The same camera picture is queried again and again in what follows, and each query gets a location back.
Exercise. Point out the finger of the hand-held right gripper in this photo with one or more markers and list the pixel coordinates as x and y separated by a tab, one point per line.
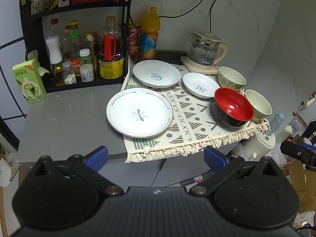
296	151

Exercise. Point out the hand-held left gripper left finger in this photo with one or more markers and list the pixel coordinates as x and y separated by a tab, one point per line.
98	155

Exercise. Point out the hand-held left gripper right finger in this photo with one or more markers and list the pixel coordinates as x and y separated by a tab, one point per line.
213	158

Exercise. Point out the large white flower plate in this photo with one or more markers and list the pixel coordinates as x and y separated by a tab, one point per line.
128	118

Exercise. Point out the red and black bowl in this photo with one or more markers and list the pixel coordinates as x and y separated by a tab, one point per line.
232	103

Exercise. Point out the cream bowl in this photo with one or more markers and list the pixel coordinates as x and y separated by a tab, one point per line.
259	103
230	75

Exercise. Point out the small white plate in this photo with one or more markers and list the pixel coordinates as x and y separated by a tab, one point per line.
195	81

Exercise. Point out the white plate blue script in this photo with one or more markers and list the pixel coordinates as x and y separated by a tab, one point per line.
148	70

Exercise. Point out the cardboard box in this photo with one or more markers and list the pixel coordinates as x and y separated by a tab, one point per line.
296	175

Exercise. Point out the patterned fringed table mat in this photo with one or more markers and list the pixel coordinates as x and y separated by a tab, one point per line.
192	126

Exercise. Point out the white-lidded jar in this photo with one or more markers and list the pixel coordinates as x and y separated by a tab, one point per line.
87	71

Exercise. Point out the small clear spice jar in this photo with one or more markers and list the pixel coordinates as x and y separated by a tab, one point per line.
68	72

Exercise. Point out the large soy sauce bottle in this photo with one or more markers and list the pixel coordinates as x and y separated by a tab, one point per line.
111	64

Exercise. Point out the cream kettle base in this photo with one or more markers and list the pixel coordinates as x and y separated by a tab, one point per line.
190	67

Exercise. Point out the green tea box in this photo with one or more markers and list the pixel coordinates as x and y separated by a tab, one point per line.
29	81

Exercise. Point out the glass kettle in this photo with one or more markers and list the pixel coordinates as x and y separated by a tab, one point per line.
206	49

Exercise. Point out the white-topped oil bottle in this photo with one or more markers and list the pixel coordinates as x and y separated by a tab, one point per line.
54	51

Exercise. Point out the yellow-capped bottle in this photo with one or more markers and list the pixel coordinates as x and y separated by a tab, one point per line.
89	39

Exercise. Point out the crumpled white tissue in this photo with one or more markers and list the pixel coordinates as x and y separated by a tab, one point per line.
33	54

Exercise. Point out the green-labelled sauce bottle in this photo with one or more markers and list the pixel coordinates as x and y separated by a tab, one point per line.
75	37

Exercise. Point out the small clear red-capped bottle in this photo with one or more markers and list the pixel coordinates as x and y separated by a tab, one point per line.
65	38

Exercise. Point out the orange juice bottle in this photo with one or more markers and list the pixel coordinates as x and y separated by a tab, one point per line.
149	42

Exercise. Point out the tall clear red-capped bottle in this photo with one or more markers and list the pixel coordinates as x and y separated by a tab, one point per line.
54	28

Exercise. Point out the black metal rack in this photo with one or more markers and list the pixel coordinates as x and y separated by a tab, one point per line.
81	7

